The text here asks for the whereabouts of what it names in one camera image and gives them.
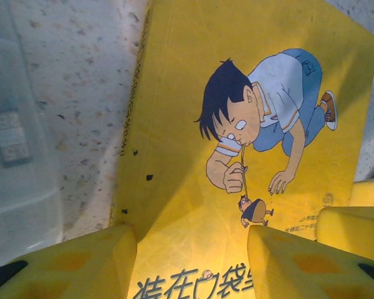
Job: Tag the yellow cartoon boy book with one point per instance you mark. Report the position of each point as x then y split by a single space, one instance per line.
180 109

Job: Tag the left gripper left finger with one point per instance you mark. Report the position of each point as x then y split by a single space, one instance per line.
65 274

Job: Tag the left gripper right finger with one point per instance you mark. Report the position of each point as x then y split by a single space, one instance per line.
299 271

